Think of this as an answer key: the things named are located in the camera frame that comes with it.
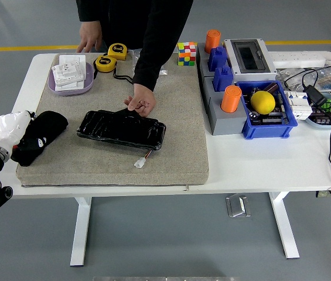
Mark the black electronic parts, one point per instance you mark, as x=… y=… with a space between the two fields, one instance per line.
x=266 y=120

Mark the person's torso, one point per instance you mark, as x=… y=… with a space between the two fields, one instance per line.
x=124 y=23

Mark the person's left hand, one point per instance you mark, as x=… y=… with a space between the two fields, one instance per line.
x=144 y=98

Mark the silver floor box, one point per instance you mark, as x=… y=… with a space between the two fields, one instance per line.
x=238 y=206

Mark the grey base block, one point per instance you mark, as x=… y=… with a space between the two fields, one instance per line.
x=202 y=63
x=226 y=123

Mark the clear plastic bag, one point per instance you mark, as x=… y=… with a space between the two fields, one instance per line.
x=136 y=55

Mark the white circuit breaker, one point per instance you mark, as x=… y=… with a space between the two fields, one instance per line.
x=298 y=105

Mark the flat white switch plate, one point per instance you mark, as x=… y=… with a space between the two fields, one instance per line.
x=71 y=58

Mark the light blue dish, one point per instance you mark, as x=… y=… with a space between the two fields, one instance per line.
x=326 y=126

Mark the black terminal block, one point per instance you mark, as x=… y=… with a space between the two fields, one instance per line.
x=323 y=117

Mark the white power strip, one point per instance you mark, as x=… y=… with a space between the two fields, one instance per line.
x=297 y=58

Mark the white plate under module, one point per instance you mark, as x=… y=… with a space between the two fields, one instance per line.
x=74 y=85

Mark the white socket module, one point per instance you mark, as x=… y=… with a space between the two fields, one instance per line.
x=67 y=73

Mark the orange cylinder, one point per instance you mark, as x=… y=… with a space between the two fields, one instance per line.
x=231 y=99
x=213 y=41

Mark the clear bag of small parts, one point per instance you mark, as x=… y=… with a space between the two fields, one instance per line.
x=326 y=78

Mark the person's right hand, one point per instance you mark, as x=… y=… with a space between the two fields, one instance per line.
x=91 y=33

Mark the blue block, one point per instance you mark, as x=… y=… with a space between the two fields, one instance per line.
x=217 y=60
x=223 y=79

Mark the black glossy panel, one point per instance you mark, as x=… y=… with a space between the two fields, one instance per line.
x=118 y=128

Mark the colourful puzzle cube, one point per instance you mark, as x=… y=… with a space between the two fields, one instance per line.
x=187 y=54

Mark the brown cylinder capacitor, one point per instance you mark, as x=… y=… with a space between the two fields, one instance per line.
x=271 y=87

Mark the white table leg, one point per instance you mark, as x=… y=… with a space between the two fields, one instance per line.
x=283 y=225
x=80 y=234

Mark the blue plastic bin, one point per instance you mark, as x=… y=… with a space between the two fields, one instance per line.
x=267 y=130

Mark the purple tray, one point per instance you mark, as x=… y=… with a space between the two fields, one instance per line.
x=89 y=79

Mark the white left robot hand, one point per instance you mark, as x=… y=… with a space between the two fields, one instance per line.
x=10 y=127

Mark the yellow lemon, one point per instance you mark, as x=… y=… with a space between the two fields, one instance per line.
x=262 y=102

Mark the grey electrical enclosure box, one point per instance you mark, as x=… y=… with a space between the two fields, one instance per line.
x=250 y=58

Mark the grey-brown mat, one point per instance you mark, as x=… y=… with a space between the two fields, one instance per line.
x=109 y=169

